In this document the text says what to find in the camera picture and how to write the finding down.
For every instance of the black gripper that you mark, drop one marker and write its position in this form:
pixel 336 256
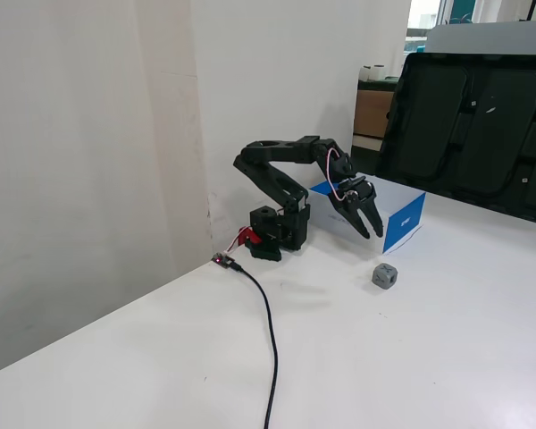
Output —
pixel 360 197

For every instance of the gray cube block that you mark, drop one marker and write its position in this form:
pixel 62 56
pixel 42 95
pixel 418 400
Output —
pixel 385 277

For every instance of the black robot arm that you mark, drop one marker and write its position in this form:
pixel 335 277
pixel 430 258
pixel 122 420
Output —
pixel 277 179

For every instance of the blue white cardboard box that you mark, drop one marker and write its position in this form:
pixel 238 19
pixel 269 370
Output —
pixel 402 228

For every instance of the brown cardboard box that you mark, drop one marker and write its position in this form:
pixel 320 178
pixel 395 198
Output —
pixel 371 111

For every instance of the light wooden board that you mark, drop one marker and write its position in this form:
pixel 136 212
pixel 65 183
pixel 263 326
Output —
pixel 366 143

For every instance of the white jar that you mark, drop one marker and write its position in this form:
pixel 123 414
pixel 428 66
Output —
pixel 379 73
pixel 365 73

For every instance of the small controller board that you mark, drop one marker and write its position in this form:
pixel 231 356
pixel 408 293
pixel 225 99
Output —
pixel 223 260

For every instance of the black plastic tray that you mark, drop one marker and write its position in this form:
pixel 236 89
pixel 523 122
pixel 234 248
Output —
pixel 496 134

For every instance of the gray flat panel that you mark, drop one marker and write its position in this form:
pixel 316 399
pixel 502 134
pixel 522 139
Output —
pixel 496 38

